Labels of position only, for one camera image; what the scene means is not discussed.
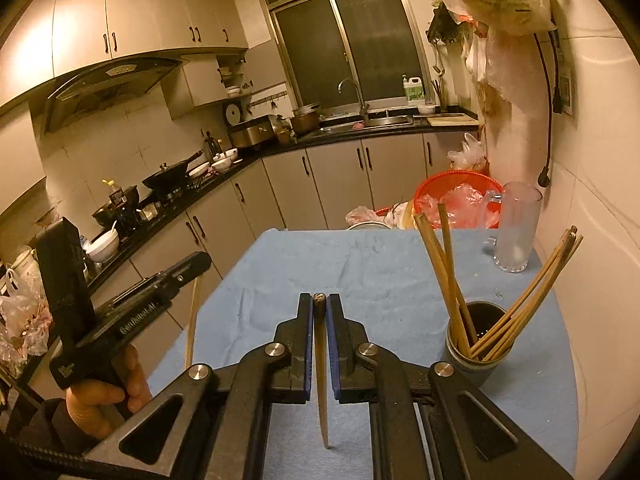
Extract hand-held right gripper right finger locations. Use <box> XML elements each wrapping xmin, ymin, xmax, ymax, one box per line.
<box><xmin>326</xmin><ymin>292</ymin><xmax>576</xmax><ymax>480</ymax></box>

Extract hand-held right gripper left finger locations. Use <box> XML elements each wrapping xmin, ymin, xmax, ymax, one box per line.
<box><xmin>85</xmin><ymin>292</ymin><xmax>315</xmax><ymax>480</ymax></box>

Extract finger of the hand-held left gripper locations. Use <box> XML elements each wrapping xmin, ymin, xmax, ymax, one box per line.
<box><xmin>150</xmin><ymin>251</ymin><xmax>213</xmax><ymax>302</ymax></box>

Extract single wooden chopstick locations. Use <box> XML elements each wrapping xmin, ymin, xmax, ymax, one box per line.
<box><xmin>313</xmin><ymin>292</ymin><xmax>331</xmax><ymax>450</ymax></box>
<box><xmin>184</xmin><ymin>276</ymin><xmax>200</xmax><ymax>371</ymax></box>

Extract dark cylindrical chopstick holder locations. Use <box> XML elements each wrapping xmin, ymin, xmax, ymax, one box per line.
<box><xmin>440</xmin><ymin>300</ymin><xmax>516</xmax><ymax>388</ymax></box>

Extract bundle of wooden chopsticks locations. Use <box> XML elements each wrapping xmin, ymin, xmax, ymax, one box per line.
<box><xmin>414</xmin><ymin>202</ymin><xmax>585</xmax><ymax>361</ymax></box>

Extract person's left forearm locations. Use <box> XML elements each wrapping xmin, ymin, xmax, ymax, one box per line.
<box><xmin>0</xmin><ymin>397</ymin><xmax>111</xmax><ymax>466</ymax></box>

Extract person's left hand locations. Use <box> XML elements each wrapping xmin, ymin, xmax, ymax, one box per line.
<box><xmin>65</xmin><ymin>344</ymin><xmax>153</xmax><ymax>441</ymax></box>

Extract white bowl with spoon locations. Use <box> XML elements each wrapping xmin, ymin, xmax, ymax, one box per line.
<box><xmin>86</xmin><ymin>220</ymin><xmax>121</xmax><ymax>263</ymax></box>

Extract white pot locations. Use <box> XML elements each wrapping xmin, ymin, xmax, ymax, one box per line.
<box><xmin>7</xmin><ymin>245</ymin><xmax>41</xmax><ymax>286</ymax></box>

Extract crumpled plastic bags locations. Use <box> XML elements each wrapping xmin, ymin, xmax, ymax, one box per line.
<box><xmin>0</xmin><ymin>267</ymin><xmax>53</xmax><ymax>376</ymax></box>

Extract blue table cloth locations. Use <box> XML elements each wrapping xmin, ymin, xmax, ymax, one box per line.
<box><xmin>147</xmin><ymin>229</ymin><xmax>581</xmax><ymax>480</ymax></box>

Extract black pot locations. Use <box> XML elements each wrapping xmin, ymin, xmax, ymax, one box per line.
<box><xmin>91</xmin><ymin>186</ymin><xmax>141</xmax><ymax>228</ymax></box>

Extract black wok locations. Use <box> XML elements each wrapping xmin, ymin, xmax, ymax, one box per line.
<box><xmin>142</xmin><ymin>150</ymin><xmax>205</xmax><ymax>193</ymax></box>

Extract oil bottle yellow cap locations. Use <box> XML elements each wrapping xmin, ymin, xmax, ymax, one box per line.
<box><xmin>102</xmin><ymin>178</ymin><xmax>125</xmax><ymax>206</ymax></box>

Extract pink plastic bag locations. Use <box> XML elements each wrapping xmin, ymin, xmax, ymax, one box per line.
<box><xmin>345</xmin><ymin>206</ymin><xmax>393</xmax><ymax>228</ymax></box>

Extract metal roasting pan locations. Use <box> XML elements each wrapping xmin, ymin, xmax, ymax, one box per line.
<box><xmin>229</xmin><ymin>116</ymin><xmax>278</xmax><ymax>150</ymax></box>

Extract lower kitchen cabinets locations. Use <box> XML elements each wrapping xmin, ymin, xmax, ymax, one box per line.
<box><xmin>95</xmin><ymin>130</ymin><xmax>481</xmax><ymax>361</ymax></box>

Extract kitchen cabinets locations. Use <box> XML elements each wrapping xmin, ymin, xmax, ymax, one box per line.
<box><xmin>0</xmin><ymin>0</ymin><xmax>251</xmax><ymax>106</ymax></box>
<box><xmin>95</xmin><ymin>130</ymin><xmax>481</xmax><ymax>361</ymax></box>

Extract brown cooking pot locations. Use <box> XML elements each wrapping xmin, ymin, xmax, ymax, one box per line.
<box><xmin>291</xmin><ymin>103</ymin><xmax>322</xmax><ymax>135</ymax></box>

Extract red mesh basket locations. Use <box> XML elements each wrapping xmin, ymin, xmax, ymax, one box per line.
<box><xmin>413</xmin><ymin>170</ymin><xmax>505</xmax><ymax>231</ymax></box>

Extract range hood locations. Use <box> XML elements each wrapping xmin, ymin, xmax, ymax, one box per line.
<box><xmin>42</xmin><ymin>56</ymin><xmax>190</xmax><ymax>133</ymax></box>

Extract frosted glass pitcher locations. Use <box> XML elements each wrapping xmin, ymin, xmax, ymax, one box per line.
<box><xmin>482</xmin><ymin>181</ymin><xmax>543</xmax><ymax>274</ymax></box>

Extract black countertop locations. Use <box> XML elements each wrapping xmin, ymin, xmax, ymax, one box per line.
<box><xmin>82</xmin><ymin>117</ymin><xmax>481</xmax><ymax>286</ymax></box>

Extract steel sink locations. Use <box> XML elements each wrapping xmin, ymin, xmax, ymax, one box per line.
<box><xmin>320</xmin><ymin>115</ymin><xmax>416</xmax><ymax>133</ymax></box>

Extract white plastic bag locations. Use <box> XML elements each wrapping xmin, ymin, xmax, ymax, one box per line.
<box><xmin>446</xmin><ymin>132</ymin><xmax>486</xmax><ymax>173</ymax></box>

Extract metal faucet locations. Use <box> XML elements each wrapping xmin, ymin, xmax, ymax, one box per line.
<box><xmin>337</xmin><ymin>77</ymin><xmax>371</xmax><ymax>124</ymax></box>

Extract sliding kitchen window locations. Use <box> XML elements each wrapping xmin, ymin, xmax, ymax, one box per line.
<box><xmin>255</xmin><ymin>0</ymin><xmax>441</xmax><ymax>111</ymax></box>

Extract wooden cutting board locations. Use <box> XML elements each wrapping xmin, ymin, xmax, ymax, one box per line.
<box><xmin>427</xmin><ymin>114</ymin><xmax>480</xmax><ymax>127</ymax></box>

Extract upper kitchen cabinets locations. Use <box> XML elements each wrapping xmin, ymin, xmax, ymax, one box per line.
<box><xmin>0</xmin><ymin>0</ymin><xmax>251</xmax><ymax>106</ymax></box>

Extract green detergent jug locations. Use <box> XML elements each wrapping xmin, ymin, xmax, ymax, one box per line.
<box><xmin>401</xmin><ymin>75</ymin><xmax>423</xmax><ymax>103</ymax></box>

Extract hanging clear plastic bags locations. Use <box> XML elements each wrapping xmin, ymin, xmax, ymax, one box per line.
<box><xmin>467</xmin><ymin>22</ymin><xmax>516</xmax><ymax>116</ymax></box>

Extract dark hanging cloth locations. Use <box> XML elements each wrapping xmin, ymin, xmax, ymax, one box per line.
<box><xmin>426</xmin><ymin>2</ymin><xmax>466</xmax><ymax>46</ymax></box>

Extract black braided cable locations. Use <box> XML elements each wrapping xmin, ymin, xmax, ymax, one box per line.
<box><xmin>0</xmin><ymin>432</ymin><xmax>88</xmax><ymax>466</ymax></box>

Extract open wall shelf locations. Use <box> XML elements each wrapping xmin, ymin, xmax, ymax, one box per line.
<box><xmin>216</xmin><ymin>54</ymin><xmax>253</xmax><ymax>98</ymax></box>

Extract black power cord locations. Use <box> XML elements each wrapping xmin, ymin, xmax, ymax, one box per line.
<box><xmin>532</xmin><ymin>32</ymin><xmax>560</xmax><ymax>188</ymax></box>

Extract wall socket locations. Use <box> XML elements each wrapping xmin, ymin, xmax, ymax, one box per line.
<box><xmin>557</xmin><ymin>72</ymin><xmax>573</xmax><ymax>116</ymax></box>

